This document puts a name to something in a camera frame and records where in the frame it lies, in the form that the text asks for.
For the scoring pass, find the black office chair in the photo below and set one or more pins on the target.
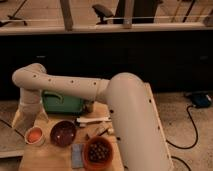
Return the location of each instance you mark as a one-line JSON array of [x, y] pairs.
[[104, 14]]

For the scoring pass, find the white paper cup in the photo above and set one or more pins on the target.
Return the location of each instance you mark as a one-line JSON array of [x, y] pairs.
[[37, 143]]

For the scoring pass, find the orange bowl with nuts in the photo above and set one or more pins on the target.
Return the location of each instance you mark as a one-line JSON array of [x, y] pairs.
[[97, 154]]

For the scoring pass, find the small wooden block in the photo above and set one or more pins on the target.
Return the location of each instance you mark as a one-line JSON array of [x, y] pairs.
[[101, 128]]

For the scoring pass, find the white handled tool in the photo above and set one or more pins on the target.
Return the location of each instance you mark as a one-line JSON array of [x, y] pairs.
[[92, 120]]

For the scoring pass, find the orange apple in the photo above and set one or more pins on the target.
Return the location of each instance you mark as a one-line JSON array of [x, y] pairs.
[[34, 136]]

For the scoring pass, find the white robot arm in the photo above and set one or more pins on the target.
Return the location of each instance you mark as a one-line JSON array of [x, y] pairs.
[[142, 142]]

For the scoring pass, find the dark purple bowl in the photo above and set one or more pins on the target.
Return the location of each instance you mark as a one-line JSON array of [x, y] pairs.
[[63, 133]]

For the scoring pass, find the blue floor device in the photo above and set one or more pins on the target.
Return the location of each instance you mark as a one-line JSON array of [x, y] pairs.
[[201, 100]]

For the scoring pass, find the green plastic container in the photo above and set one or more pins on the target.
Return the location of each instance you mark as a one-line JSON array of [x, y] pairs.
[[56, 103]]

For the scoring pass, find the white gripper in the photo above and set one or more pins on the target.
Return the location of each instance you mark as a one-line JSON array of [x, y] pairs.
[[26, 115]]

